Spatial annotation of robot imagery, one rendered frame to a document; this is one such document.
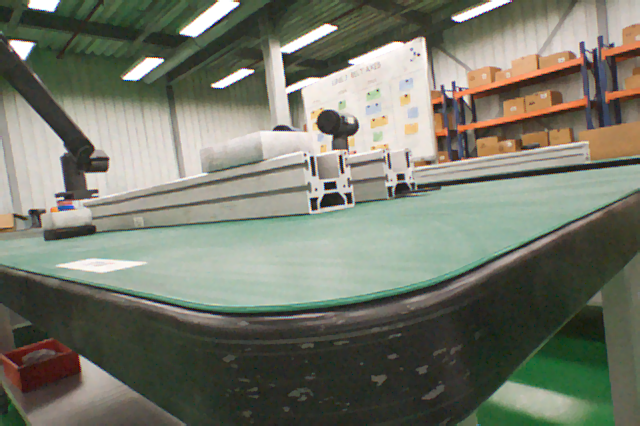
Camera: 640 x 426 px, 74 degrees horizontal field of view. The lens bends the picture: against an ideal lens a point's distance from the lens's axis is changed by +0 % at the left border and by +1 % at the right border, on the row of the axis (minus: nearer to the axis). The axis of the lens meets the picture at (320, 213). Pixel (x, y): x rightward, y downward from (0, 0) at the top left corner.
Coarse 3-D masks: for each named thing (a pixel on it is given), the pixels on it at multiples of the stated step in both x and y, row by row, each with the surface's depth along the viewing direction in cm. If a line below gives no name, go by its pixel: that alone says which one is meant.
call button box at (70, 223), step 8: (48, 216) 92; (56, 216) 91; (64, 216) 92; (72, 216) 93; (80, 216) 95; (88, 216) 96; (48, 224) 92; (56, 224) 91; (64, 224) 92; (72, 224) 93; (80, 224) 95; (88, 224) 96; (48, 232) 93; (56, 232) 91; (64, 232) 92; (72, 232) 93; (80, 232) 94; (88, 232) 96
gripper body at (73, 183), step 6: (66, 174) 122; (72, 174) 122; (78, 174) 124; (84, 174) 126; (66, 180) 122; (72, 180) 122; (78, 180) 123; (84, 180) 125; (66, 186) 123; (72, 186) 122; (78, 186) 123; (84, 186) 125; (60, 192) 120; (66, 192) 120; (72, 192) 121; (96, 192) 127
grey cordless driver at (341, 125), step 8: (320, 112) 101; (328, 112) 99; (336, 112) 100; (344, 112) 105; (320, 120) 100; (328, 120) 99; (336, 120) 99; (344, 120) 102; (352, 120) 106; (320, 128) 101; (328, 128) 100; (336, 128) 100; (344, 128) 103; (352, 128) 107; (336, 136) 104; (344, 136) 104; (336, 144) 103; (344, 144) 104
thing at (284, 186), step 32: (288, 160) 58; (320, 160) 64; (128, 192) 92; (160, 192) 85; (192, 192) 75; (224, 192) 69; (256, 192) 65; (288, 192) 60; (320, 192) 58; (352, 192) 64; (96, 224) 106; (128, 224) 94; (160, 224) 84; (192, 224) 77
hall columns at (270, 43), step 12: (264, 12) 918; (264, 24) 921; (264, 36) 915; (276, 36) 912; (264, 48) 921; (276, 48) 910; (264, 60) 919; (276, 60) 908; (276, 72) 906; (276, 84) 905; (276, 96) 905; (276, 108) 931; (288, 108) 924; (276, 120) 933; (288, 120) 922
